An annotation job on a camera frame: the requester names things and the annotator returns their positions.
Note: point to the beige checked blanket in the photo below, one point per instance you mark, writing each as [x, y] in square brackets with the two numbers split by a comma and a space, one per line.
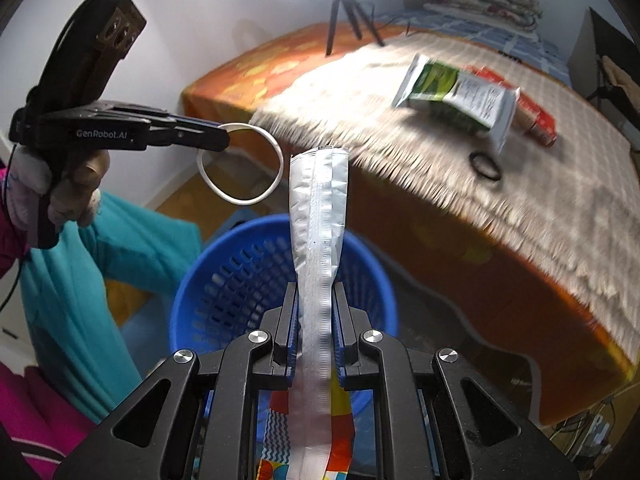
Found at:
[475, 159]

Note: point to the left gloved hand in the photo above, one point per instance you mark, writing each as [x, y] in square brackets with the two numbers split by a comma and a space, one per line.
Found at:
[75, 197]

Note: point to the blue checked bedsheet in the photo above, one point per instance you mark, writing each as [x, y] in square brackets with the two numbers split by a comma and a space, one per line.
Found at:
[527, 47]

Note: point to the blue plastic basket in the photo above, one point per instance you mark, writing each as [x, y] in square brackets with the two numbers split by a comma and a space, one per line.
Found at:
[245, 272]

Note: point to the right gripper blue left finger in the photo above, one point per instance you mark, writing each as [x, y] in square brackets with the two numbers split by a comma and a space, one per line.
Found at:
[285, 340]

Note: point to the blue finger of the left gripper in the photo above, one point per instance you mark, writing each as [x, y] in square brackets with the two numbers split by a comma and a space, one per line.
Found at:
[189, 132]

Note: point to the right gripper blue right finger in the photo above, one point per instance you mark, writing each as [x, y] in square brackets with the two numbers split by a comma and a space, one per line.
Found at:
[345, 339]

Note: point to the power strip on floor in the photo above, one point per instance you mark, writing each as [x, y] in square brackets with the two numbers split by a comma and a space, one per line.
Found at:
[596, 437]

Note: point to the long white colourful wrapper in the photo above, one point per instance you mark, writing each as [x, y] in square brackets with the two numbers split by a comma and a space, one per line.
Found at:
[310, 430]

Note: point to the green white snack bag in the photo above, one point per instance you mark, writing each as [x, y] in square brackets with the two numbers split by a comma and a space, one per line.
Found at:
[462, 99]

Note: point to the teal trouser leg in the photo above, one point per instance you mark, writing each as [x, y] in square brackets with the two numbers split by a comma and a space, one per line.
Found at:
[77, 343]

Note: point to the black folding chair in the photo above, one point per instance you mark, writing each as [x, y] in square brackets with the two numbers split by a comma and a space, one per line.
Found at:
[597, 38]

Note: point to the red cardboard box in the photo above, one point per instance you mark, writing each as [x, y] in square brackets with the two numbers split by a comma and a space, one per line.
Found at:
[534, 120]

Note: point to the black tripod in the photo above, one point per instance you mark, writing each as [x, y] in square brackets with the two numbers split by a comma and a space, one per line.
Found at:
[357, 19]

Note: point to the orange floral bedsheet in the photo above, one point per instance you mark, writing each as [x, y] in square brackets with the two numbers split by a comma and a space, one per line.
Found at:
[503, 299]

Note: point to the clothes on chair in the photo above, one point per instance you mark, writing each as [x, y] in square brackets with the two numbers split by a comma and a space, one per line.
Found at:
[621, 80]

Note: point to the pink jacket sleeve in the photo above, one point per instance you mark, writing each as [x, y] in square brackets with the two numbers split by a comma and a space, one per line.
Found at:
[39, 428]

